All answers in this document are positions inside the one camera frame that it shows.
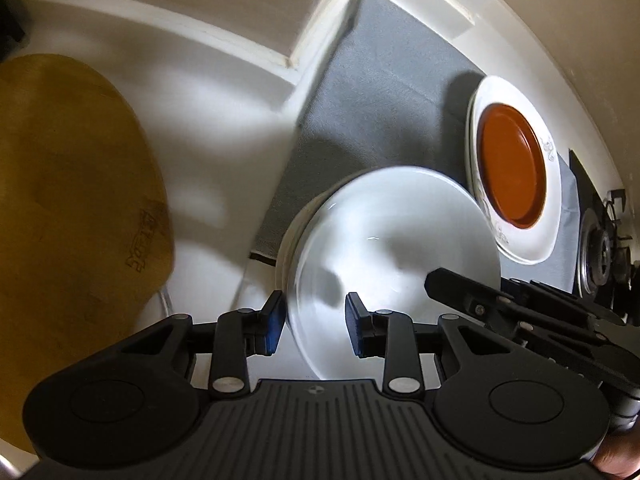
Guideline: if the black gas stove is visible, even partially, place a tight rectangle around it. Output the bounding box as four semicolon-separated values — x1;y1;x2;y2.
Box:
569;147;640;326

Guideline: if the round wooden cutting board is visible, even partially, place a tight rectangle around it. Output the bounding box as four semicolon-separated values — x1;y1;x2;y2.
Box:
0;53;176;456

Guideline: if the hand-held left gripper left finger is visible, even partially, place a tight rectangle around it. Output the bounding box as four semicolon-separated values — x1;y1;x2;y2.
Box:
112;289;288;401

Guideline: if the grey mat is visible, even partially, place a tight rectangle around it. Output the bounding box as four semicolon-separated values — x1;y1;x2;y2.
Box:
255;0;583;293

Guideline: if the person's right hand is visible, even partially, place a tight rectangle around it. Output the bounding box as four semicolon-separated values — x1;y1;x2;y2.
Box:
592;421;640;479

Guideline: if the white bowl with blue pattern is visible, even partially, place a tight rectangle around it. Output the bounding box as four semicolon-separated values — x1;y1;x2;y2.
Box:
286;166;501;381

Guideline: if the round orange-brown plate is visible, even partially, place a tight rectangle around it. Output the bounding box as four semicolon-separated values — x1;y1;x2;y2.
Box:
476;103;547;229

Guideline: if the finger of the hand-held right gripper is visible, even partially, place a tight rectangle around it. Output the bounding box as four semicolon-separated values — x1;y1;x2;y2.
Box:
424;268;640;397
501;279;627;332

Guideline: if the black iron pan support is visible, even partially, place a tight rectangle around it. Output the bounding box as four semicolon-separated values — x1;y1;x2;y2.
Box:
602;189;640;271

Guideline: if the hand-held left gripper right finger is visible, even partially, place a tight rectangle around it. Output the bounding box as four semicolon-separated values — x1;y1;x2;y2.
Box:
345;291;516;396

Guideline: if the round metal stove burner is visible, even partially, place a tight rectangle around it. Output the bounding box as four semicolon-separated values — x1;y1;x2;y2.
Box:
577;205;615;306

